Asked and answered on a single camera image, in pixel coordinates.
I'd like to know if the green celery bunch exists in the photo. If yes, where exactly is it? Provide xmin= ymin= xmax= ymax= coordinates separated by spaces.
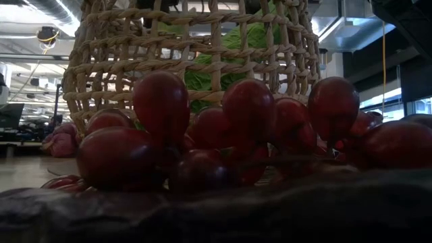
xmin=157 ymin=0 xmax=291 ymax=114

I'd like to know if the woven straw basket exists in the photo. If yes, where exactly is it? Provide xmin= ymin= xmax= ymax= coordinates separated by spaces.
xmin=62 ymin=0 xmax=321 ymax=134

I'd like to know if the red grape bunch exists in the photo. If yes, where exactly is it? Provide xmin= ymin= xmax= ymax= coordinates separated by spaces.
xmin=40 ymin=70 xmax=432 ymax=195

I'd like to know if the dark computer monitor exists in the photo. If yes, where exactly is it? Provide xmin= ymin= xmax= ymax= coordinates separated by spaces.
xmin=0 ymin=103 xmax=25 ymax=131

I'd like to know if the black dome ceiling camera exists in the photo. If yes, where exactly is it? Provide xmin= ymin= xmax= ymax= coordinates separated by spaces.
xmin=36 ymin=26 xmax=61 ymax=47

